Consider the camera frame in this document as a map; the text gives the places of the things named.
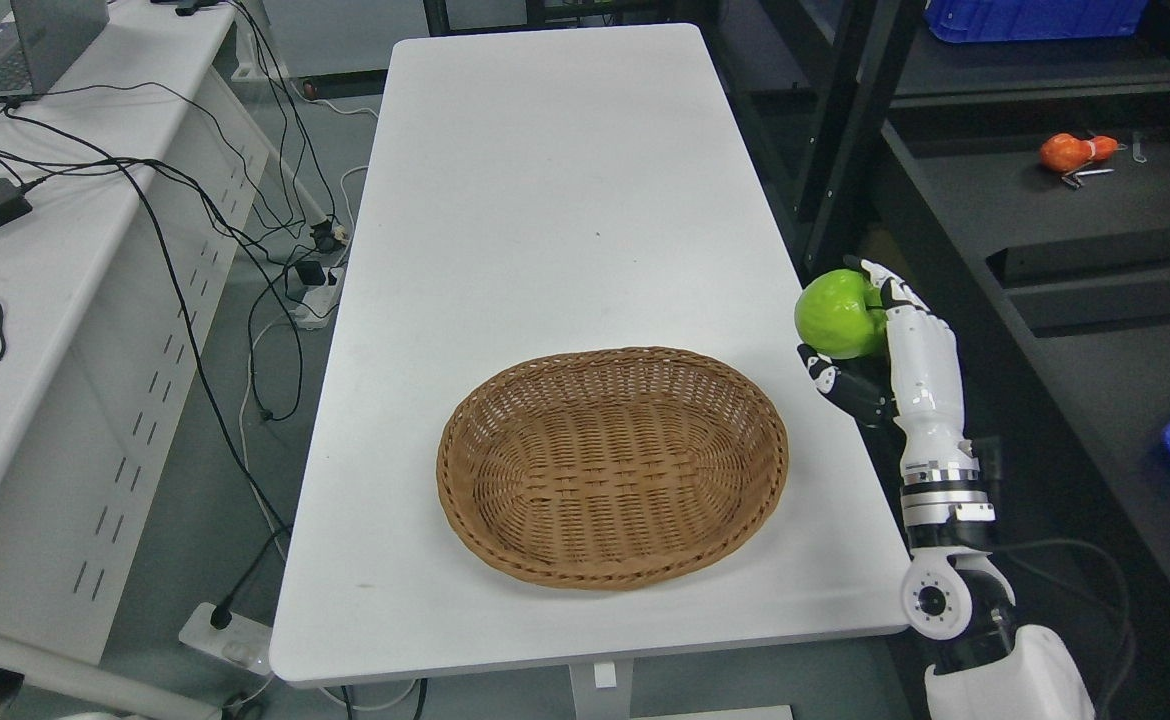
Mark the grey laptop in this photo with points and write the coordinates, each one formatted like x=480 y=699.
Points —
x=42 y=40

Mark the orange toy fruit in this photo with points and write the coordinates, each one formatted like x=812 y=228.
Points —
x=1063 y=153

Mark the green apple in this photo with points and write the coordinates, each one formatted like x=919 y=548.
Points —
x=840 y=315

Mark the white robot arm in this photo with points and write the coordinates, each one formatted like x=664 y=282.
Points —
x=988 y=664

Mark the white side desk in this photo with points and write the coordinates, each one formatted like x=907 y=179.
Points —
x=101 y=285

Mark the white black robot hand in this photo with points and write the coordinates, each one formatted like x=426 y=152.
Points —
x=916 y=381

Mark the black shelf rack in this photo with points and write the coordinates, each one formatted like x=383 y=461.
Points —
x=925 y=155

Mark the white table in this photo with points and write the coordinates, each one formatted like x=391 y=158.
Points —
x=528 y=195

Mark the white power strip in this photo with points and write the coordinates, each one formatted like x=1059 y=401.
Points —
x=242 y=643
x=322 y=282

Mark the brown wicker basket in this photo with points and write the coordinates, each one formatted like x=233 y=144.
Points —
x=609 y=470

